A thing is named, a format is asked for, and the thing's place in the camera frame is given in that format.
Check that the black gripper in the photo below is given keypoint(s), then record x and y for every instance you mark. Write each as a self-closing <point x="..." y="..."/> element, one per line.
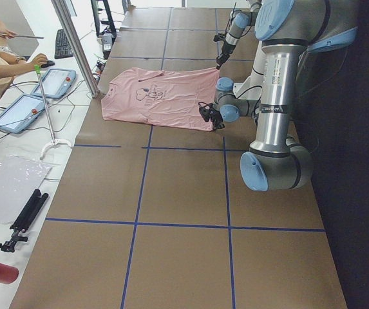
<point x="215" y="118"/>
<point x="225" y="49"/>

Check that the pink Snoopy t-shirt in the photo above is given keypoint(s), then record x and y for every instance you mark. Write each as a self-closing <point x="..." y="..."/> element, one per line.
<point x="161" y="98"/>

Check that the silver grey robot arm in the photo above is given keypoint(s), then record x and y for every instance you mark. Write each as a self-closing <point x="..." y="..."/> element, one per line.
<point x="285" y="30"/>
<point x="238" y="21"/>

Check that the person's forearm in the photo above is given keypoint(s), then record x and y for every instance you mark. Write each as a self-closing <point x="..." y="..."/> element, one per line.
<point x="15" y="69"/>

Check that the person's hand on mouse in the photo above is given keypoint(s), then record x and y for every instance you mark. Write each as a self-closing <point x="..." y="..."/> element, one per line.
<point x="38" y="60"/>

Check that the grey power adapter box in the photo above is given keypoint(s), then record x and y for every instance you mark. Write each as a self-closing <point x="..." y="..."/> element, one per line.
<point x="107" y="42"/>

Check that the black keyboard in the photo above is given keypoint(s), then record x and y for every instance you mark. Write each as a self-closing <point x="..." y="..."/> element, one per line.
<point x="62" y="46"/>

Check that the white reacher grabber stick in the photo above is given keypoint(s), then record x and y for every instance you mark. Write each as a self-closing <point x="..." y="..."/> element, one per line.
<point x="54" y="141"/>

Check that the far blue teach pendant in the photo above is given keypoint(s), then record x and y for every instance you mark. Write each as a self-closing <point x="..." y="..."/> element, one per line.
<point x="56" y="82"/>

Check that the blue teach pendant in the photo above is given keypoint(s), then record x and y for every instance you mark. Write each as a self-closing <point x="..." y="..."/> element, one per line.
<point x="21" y="113"/>
<point x="56" y="82"/>

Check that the black computer mouse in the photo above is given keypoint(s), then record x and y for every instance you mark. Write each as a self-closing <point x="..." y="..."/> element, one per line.
<point x="48" y="64"/>

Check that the black folded tripod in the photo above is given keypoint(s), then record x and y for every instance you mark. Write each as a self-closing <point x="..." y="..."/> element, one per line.
<point x="25" y="220"/>

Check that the near blue teach pendant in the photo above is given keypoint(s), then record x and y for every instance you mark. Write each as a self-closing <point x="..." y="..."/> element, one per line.
<point x="21" y="113"/>

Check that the clear plastic bag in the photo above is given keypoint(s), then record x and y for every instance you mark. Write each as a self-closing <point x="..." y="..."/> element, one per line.
<point x="19" y="177"/>

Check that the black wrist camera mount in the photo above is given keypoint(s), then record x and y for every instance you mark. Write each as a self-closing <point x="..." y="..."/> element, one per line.
<point x="206" y="110"/>

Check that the aluminium frame post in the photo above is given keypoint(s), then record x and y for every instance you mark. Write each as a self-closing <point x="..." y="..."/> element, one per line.
<point x="64" y="17"/>

